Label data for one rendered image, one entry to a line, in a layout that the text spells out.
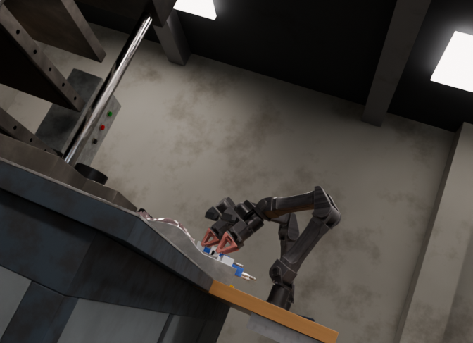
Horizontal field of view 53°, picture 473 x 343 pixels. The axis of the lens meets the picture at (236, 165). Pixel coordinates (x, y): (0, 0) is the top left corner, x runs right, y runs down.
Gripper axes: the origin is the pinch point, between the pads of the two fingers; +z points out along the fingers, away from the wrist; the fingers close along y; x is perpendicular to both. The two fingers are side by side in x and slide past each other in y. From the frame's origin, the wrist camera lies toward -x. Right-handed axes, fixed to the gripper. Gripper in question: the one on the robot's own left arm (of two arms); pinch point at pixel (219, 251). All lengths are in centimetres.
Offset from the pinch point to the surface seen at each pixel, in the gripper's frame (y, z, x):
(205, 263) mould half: 37.5, 6.1, 7.7
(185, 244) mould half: 39.8, 7.2, 0.1
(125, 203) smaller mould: 75, 12, -7
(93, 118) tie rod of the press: -2, 7, -80
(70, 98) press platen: 11, 9, -85
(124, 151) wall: -272, 6, -202
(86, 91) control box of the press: -12, 2, -100
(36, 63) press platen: 39, 10, -85
